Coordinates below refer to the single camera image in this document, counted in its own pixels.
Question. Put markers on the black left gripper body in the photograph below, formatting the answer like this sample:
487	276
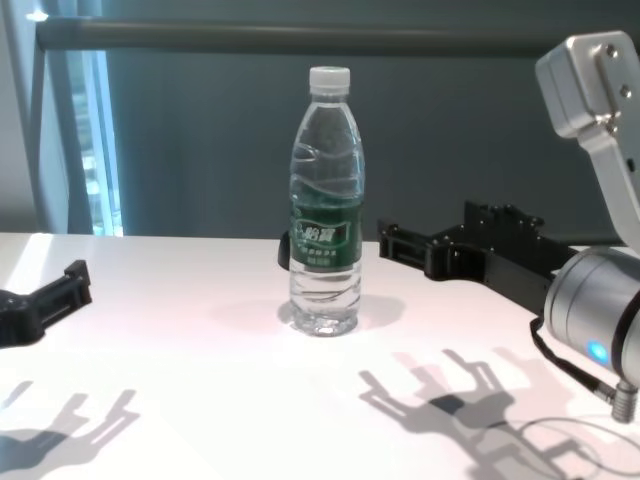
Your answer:
15	320

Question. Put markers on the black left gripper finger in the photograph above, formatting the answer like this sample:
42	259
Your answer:
62	300

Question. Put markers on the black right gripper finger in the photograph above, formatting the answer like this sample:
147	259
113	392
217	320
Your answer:
410	250
500	217

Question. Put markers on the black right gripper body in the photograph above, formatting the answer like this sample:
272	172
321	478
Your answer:
500	260

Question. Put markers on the clear water bottle green label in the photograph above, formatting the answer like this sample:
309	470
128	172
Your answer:
327	250

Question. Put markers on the green YES button black base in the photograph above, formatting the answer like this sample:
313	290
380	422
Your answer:
283	250

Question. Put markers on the grey railing handrail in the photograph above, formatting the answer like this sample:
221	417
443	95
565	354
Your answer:
250	36

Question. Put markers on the grey railing post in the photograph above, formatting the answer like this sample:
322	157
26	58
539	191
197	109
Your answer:
42	150

